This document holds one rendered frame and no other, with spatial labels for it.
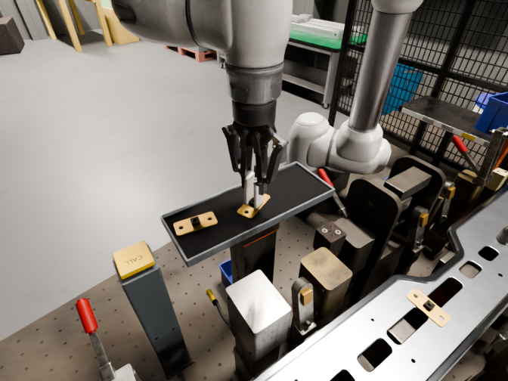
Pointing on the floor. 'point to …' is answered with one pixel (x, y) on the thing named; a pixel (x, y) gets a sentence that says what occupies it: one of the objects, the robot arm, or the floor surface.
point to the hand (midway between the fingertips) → (254, 190)
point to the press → (10, 36)
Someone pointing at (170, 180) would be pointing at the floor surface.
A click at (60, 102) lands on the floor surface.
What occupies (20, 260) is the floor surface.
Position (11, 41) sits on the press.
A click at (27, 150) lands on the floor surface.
